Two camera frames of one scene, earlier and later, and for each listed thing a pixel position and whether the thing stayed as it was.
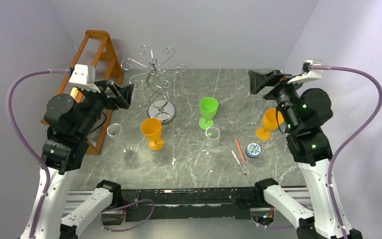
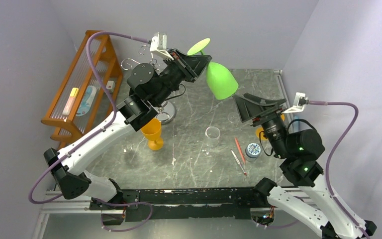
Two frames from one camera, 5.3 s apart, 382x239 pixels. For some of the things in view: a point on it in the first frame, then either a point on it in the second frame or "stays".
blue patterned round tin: (253, 150) stays
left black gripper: (124, 94) to (191, 68)
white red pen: (235, 157) stays
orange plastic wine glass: (151, 128) stays
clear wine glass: (212, 136) stays
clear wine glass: (234, 117) stays
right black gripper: (275, 85) to (265, 113)
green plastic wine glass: (208, 106) to (221, 82)
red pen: (239, 151) stays
